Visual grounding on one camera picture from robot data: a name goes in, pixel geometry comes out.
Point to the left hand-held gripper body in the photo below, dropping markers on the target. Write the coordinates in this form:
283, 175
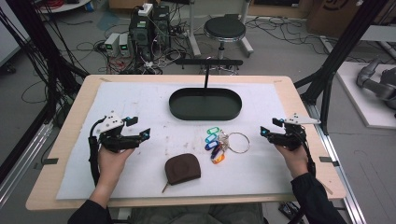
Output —
115, 140

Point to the cardboard box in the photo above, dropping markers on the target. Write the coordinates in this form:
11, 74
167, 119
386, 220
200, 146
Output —
333, 18

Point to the aluminium rail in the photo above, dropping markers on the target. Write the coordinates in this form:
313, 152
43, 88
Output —
345, 183
21, 168

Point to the black tape strip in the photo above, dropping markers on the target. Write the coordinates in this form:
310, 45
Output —
327, 159
50, 161

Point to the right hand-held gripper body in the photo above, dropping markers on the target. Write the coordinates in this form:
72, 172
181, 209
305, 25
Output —
291, 137

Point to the black tray with hanger bar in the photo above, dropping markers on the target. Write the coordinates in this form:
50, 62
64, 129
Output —
205, 107

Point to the brown zip pouch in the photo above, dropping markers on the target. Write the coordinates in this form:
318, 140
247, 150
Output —
182, 168

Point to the black computer tower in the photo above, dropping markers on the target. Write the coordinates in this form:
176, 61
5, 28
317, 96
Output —
141, 35
162, 25

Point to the white floor board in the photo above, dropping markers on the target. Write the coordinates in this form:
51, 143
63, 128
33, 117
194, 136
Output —
367, 112

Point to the white round table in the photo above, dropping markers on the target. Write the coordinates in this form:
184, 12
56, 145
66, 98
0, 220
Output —
71, 6

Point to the person's legs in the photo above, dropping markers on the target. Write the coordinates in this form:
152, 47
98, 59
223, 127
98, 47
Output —
193, 216

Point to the grey bench power supply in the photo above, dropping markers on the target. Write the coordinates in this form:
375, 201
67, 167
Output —
124, 45
111, 44

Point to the black device under table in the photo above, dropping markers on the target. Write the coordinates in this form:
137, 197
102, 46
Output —
289, 211

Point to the white power adapter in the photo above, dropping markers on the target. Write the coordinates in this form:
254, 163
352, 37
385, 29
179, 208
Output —
145, 9

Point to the person's right hand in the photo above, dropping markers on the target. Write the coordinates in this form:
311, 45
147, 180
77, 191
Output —
294, 160

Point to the wooden table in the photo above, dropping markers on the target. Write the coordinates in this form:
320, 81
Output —
76, 124

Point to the white foam mat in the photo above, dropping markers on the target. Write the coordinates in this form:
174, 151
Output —
140, 177

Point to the person's left hand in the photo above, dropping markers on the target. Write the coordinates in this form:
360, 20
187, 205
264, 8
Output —
111, 165

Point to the white desk frame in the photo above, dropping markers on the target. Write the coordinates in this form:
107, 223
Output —
193, 37

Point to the round black stool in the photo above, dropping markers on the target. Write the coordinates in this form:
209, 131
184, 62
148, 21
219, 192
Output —
224, 28

